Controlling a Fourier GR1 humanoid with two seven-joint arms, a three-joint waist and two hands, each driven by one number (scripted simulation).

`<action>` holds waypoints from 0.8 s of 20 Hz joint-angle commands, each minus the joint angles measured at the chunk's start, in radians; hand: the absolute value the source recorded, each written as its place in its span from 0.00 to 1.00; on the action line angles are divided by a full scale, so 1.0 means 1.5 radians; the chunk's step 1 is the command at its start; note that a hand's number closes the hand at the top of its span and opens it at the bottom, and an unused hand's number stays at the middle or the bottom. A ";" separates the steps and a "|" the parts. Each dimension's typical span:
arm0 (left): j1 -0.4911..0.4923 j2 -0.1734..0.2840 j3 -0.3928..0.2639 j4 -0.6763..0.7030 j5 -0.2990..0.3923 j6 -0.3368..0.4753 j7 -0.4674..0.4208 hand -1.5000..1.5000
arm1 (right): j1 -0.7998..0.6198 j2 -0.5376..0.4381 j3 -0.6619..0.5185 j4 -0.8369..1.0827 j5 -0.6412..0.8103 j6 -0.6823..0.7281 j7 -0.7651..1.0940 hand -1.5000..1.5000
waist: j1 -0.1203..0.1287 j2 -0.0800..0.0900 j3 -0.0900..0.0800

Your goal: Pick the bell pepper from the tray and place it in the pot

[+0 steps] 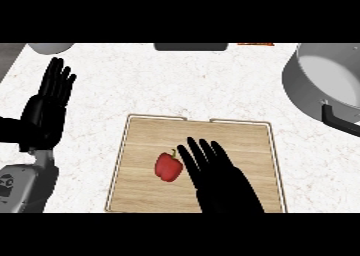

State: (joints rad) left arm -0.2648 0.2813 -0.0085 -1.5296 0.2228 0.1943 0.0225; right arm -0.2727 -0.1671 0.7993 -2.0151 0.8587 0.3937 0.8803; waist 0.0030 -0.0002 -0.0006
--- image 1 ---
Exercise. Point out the dark grey flat appliance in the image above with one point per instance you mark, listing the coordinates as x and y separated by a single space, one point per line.
191 46

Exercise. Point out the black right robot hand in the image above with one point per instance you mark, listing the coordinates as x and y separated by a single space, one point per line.
222 183

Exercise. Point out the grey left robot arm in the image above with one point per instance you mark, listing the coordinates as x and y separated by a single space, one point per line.
21 186

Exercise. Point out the orange flat object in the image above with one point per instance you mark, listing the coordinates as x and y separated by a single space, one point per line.
256 44

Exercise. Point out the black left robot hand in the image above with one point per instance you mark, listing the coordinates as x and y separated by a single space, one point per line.
45 113

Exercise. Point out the grey round bowl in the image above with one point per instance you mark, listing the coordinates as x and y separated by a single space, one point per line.
50 47

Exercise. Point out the red bell pepper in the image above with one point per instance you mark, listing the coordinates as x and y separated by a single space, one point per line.
167 167

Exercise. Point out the wooden tray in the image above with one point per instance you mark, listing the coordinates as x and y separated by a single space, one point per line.
154 140

